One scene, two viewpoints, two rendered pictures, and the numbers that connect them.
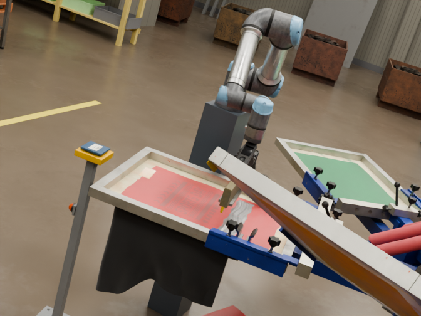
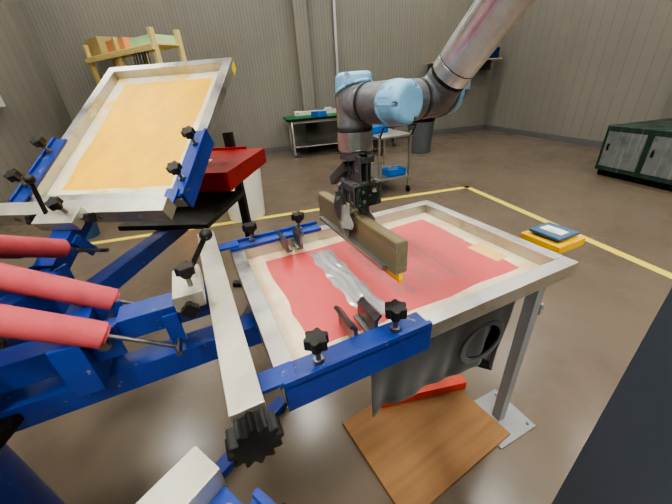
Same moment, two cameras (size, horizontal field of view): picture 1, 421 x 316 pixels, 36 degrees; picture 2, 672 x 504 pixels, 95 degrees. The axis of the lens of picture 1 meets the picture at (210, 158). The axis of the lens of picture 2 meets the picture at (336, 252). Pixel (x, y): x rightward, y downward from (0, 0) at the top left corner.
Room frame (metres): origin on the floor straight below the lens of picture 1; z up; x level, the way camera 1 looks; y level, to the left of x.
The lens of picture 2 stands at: (2.96, -0.58, 1.42)
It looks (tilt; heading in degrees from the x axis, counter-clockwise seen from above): 28 degrees down; 146
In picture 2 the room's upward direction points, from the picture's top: 4 degrees counter-clockwise
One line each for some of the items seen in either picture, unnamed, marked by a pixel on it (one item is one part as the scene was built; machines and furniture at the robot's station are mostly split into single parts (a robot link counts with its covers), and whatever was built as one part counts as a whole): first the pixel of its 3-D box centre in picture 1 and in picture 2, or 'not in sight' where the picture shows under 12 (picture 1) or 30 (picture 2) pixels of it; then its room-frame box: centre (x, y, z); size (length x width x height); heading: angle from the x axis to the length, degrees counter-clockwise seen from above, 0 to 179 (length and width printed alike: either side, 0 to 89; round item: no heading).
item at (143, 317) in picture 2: not in sight; (167, 310); (2.30, -0.59, 1.02); 0.17 x 0.06 x 0.05; 79
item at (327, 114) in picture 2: not in sight; (341, 128); (-3.40, 4.14, 0.48); 2.65 x 1.06 x 0.96; 68
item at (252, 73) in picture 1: (240, 74); not in sight; (3.06, -0.02, 1.37); 0.13 x 0.12 x 0.14; 89
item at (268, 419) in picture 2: (326, 202); (252, 428); (2.67, -0.55, 1.02); 0.07 x 0.06 x 0.07; 79
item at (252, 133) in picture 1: (254, 131); (356, 141); (2.41, -0.13, 1.31); 0.08 x 0.08 x 0.05
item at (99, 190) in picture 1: (207, 202); (384, 260); (2.41, -0.04, 0.97); 0.79 x 0.58 x 0.04; 79
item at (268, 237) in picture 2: (247, 251); (277, 242); (2.09, -0.22, 0.98); 0.30 x 0.05 x 0.07; 79
